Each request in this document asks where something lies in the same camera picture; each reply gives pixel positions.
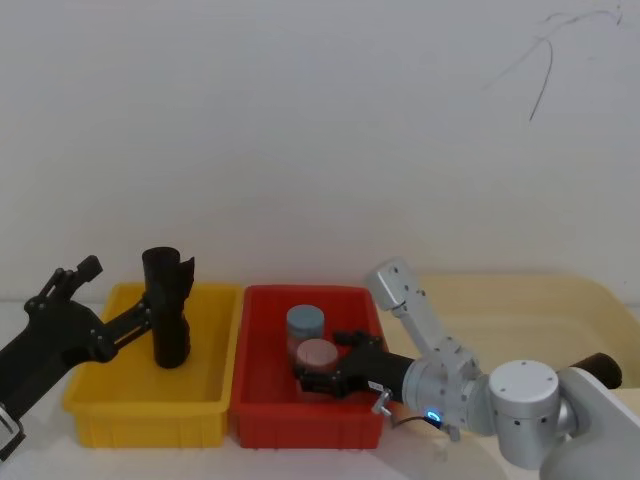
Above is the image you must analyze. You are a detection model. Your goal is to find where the cream plastic tray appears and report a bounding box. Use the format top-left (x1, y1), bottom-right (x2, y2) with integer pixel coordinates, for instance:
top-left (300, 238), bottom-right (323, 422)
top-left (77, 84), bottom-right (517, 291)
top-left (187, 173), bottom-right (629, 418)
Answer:
top-left (379, 272), bottom-right (640, 480)

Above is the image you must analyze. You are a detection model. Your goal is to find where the yellow plastic bin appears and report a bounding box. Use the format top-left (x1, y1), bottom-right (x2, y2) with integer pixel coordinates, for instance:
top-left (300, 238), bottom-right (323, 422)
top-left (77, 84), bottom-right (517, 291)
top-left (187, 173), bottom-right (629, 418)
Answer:
top-left (61, 282), bottom-right (240, 449)

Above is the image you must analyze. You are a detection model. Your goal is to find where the black cylinder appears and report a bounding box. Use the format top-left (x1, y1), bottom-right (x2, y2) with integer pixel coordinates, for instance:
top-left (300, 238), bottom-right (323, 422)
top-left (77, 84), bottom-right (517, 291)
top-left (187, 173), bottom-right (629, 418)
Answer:
top-left (141, 246), bottom-right (197, 370)
top-left (568, 351), bottom-right (624, 390)

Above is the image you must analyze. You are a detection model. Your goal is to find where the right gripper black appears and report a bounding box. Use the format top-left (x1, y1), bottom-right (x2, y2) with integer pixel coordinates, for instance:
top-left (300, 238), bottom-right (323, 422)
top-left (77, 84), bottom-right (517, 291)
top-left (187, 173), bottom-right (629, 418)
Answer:
top-left (291, 328), bottom-right (417, 402)

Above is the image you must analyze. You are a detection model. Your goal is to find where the clear jar with blue lid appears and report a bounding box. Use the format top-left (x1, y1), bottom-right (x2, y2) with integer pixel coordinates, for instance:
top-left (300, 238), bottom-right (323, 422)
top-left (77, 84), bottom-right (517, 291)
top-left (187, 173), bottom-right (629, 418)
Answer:
top-left (285, 305), bottom-right (326, 357)

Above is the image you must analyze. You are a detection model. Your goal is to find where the thin dark gripper cable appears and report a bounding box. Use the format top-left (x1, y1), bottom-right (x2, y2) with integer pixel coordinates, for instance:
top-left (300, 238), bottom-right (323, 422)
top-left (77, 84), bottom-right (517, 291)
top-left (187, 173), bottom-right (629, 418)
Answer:
top-left (370, 388), bottom-right (443, 431)

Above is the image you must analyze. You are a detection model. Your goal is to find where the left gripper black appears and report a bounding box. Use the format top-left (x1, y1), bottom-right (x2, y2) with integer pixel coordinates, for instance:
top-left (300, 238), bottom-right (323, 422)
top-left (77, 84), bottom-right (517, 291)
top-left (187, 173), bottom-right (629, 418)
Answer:
top-left (0, 255), bottom-right (154, 424)

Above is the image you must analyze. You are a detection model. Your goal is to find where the red plastic bin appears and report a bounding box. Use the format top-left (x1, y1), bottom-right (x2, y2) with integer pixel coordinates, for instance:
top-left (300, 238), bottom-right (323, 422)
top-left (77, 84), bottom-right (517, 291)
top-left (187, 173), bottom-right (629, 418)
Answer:
top-left (228, 284), bottom-right (385, 450)

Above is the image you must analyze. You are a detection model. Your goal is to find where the clear jar with pink lid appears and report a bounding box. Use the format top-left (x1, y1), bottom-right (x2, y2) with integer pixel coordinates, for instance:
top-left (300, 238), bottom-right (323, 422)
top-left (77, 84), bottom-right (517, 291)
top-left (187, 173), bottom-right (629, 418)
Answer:
top-left (296, 338), bottom-right (340, 375)

